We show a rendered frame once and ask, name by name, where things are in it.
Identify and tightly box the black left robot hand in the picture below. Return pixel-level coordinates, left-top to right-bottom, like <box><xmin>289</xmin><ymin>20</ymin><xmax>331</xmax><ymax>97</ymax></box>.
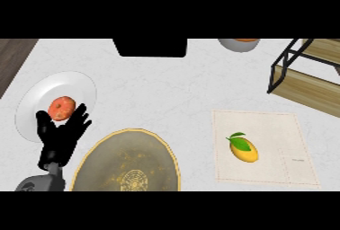
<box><xmin>34</xmin><ymin>102</ymin><xmax>93</xmax><ymax>172</ymax></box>

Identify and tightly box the beige cloth placemat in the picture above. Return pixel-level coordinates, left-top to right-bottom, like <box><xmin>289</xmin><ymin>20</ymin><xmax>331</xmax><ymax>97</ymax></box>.
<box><xmin>211</xmin><ymin>109</ymin><xmax>322</xmax><ymax>190</ymax></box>

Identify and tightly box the black framed wooden tiered shelf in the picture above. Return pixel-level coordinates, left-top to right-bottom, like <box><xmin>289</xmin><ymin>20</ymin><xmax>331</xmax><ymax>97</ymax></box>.
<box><xmin>266</xmin><ymin>39</ymin><xmax>340</xmax><ymax>119</ymax></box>

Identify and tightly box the orange round fruit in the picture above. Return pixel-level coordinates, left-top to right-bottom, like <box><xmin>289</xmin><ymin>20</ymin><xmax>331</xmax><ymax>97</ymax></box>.
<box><xmin>47</xmin><ymin>95</ymin><xmax>77</xmax><ymax>122</ymax></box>

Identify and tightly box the gold rimmed grey platter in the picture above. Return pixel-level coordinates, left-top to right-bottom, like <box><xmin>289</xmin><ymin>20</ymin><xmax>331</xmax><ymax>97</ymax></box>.
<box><xmin>71</xmin><ymin>128</ymin><xmax>182</xmax><ymax>192</ymax></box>

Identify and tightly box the white round plate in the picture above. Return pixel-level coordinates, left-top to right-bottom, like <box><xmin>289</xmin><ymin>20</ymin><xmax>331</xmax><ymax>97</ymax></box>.
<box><xmin>15</xmin><ymin>70</ymin><xmax>97</xmax><ymax>144</ymax></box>

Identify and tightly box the black box appliance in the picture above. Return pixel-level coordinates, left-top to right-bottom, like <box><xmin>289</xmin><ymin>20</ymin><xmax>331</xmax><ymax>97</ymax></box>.
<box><xmin>111</xmin><ymin>39</ymin><xmax>189</xmax><ymax>58</ymax></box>

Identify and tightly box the yellow fruit with green leaves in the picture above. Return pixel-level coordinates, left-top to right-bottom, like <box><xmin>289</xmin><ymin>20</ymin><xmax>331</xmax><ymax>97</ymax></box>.
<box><xmin>226</xmin><ymin>131</ymin><xmax>260</xmax><ymax>164</ymax></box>

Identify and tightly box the white bowl with orange contents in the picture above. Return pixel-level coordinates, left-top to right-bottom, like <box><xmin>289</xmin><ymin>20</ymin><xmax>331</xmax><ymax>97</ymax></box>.
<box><xmin>216</xmin><ymin>39</ymin><xmax>261</xmax><ymax>53</ymax></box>

